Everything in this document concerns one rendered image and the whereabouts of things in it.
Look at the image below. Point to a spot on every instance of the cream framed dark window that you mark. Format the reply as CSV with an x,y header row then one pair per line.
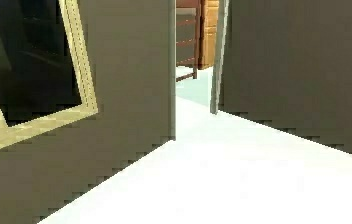
x,y
34,60

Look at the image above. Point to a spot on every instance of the dark red wooden shelf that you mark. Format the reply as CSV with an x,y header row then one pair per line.
x,y
188,43

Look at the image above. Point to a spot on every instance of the light brown wooden cupboard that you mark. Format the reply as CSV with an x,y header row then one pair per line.
x,y
210,33

